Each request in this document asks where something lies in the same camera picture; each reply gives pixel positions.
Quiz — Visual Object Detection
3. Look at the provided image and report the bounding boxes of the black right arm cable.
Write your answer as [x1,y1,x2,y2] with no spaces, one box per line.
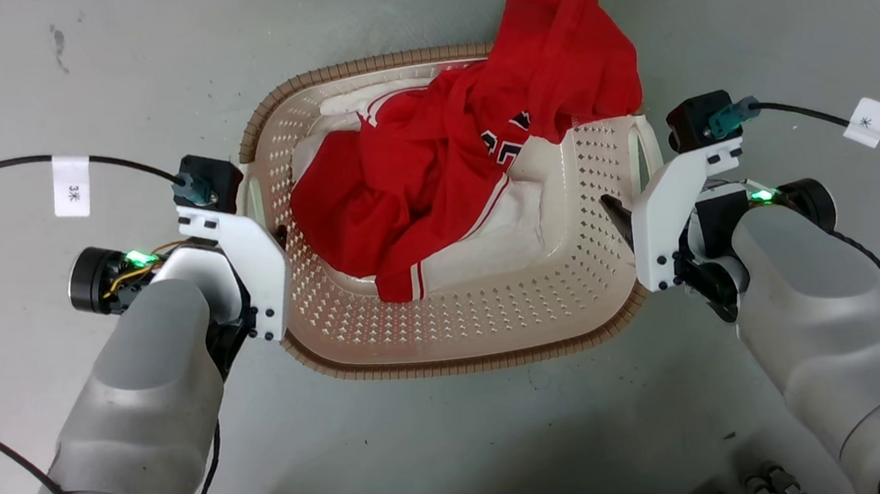
[826,223,880,316]

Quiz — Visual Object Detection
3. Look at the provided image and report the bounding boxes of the white garment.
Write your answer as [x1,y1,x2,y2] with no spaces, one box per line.
[282,63,577,310]

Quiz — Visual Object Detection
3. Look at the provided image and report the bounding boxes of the black looped cable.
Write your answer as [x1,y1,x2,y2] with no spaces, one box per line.
[169,420,229,494]

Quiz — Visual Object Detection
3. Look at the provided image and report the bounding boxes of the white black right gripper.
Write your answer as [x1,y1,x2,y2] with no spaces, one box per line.
[594,135,764,336]

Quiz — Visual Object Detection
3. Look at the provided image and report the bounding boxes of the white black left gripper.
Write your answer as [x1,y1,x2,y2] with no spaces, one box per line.
[175,195,304,377]

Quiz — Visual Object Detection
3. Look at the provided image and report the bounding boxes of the black right camera cable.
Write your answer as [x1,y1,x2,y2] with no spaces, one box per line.
[707,82,880,210]

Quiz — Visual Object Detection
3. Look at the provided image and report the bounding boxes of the red sports jersey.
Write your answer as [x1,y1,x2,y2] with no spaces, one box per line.
[268,0,663,315]

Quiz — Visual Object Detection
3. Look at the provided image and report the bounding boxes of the white cable label with star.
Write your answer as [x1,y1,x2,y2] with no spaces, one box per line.
[840,96,880,151]

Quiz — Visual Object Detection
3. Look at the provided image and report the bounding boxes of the beige plastic laundry basket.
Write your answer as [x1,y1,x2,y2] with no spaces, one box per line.
[228,23,686,397]

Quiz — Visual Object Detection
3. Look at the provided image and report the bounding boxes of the white cable label printed three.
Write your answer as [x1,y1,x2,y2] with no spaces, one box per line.
[49,152,96,221]

